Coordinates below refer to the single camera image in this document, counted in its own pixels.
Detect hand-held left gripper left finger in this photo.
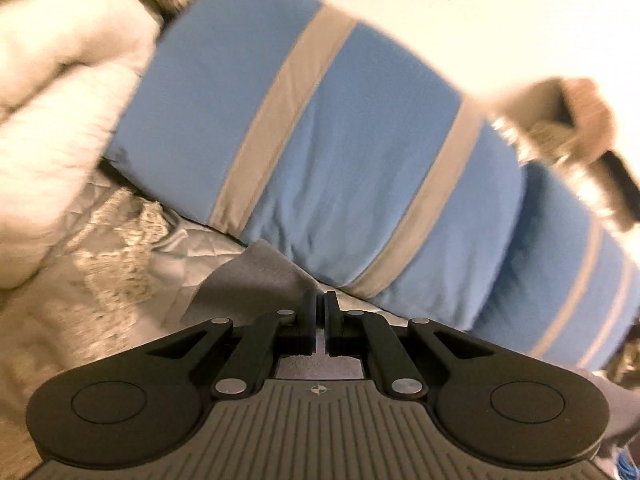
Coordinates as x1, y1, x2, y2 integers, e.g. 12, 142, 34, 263
145, 292, 321, 401

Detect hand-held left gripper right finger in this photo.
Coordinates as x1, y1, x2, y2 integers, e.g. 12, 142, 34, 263
324, 291, 493, 401

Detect grey-blue pants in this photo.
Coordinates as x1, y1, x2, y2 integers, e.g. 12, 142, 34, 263
180, 239, 321, 328

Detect blue grey-striped pillow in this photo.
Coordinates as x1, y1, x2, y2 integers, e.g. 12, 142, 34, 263
105, 0, 528, 331
470, 160, 640, 373

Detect cream lace cloth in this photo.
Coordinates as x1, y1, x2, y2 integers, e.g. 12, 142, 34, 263
0, 195, 201, 461

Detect white puffy comforter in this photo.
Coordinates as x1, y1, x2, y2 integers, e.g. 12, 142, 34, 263
0, 0, 166, 291

